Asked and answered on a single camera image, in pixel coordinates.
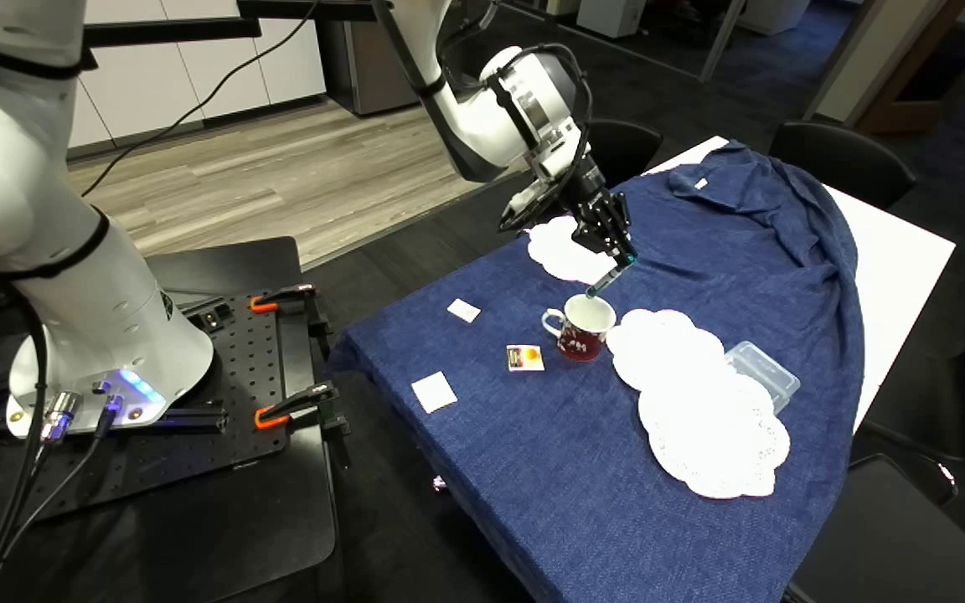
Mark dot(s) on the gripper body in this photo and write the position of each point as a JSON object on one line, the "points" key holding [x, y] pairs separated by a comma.
{"points": [[590, 188]]}

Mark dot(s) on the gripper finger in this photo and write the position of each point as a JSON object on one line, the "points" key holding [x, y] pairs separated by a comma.
{"points": [[596, 237], [621, 230]]}

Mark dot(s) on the green marker pen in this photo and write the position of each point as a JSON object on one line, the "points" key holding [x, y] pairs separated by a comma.
{"points": [[608, 280]]}

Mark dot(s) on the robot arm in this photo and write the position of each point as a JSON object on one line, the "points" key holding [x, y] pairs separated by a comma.
{"points": [[72, 276]]}

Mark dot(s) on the white paper doily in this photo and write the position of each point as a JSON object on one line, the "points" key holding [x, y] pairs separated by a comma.
{"points": [[667, 347], [562, 249], [713, 440]]}

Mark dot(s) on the black chair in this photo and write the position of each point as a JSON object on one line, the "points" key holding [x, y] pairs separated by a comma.
{"points": [[843, 161], [952, 368], [626, 149], [893, 544]]}

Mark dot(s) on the white and red mug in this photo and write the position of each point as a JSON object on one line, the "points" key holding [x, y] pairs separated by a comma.
{"points": [[583, 328]]}

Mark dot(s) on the orange and white tea packet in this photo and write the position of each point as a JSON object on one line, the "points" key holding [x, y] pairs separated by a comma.
{"points": [[524, 358]]}

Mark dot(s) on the white paper sachet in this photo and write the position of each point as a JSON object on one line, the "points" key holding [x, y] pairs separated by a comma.
{"points": [[463, 311], [434, 392]]}

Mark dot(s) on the clear plastic container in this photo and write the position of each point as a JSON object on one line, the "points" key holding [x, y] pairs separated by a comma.
{"points": [[766, 374]]}

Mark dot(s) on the blue cloth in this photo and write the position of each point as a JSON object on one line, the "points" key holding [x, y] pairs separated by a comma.
{"points": [[575, 469]]}

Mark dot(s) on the dark grey cabinet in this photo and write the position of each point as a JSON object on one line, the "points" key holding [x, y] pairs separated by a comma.
{"points": [[365, 63]]}

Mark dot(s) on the orange and black clamp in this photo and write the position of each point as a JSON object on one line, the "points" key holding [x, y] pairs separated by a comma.
{"points": [[286, 297], [298, 405]]}

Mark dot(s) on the white cabinet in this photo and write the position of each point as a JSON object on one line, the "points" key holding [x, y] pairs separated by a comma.
{"points": [[198, 67]]}

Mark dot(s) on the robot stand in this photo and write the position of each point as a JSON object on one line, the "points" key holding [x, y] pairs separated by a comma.
{"points": [[198, 502]]}

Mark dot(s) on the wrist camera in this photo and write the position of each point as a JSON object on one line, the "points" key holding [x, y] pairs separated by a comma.
{"points": [[524, 203]]}

